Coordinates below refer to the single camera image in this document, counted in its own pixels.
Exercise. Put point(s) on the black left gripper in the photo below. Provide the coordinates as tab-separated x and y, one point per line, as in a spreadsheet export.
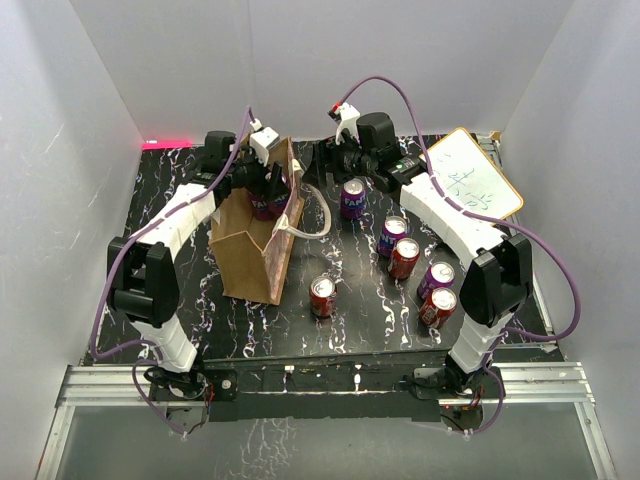
261	187

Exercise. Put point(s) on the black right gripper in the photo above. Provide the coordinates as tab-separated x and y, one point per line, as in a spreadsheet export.
318	169

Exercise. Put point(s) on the purple fanta can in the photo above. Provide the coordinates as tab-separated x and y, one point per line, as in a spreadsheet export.
438	275
278	202
260	207
353	199
393	229

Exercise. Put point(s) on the brown canvas tote bag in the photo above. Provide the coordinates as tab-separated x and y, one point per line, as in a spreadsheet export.
253	255

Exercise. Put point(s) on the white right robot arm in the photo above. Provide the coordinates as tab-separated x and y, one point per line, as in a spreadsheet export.
498	267

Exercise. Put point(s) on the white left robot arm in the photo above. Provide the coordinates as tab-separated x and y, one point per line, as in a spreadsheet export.
142	280

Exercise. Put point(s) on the purple Fanta can back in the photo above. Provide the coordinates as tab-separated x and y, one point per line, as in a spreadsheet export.
353	199

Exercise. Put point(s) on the red cola can front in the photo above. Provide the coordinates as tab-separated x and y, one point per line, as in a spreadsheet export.
323	293

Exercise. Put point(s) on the red cola can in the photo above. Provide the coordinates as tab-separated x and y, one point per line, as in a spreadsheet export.
323	293
438	307
403	258

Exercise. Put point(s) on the red cola can centre right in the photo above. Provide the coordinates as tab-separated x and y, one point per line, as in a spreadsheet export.
403	258

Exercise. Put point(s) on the yellow framed whiteboard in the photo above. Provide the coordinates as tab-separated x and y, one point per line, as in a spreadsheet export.
466	172

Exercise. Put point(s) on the red cola can far right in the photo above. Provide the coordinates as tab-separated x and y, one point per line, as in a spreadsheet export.
438	307

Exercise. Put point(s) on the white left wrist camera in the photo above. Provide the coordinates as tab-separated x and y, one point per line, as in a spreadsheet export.
263	140

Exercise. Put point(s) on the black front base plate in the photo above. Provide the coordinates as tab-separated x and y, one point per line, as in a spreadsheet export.
416	385

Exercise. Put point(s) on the aluminium rail frame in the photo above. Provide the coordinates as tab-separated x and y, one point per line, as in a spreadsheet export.
546	428

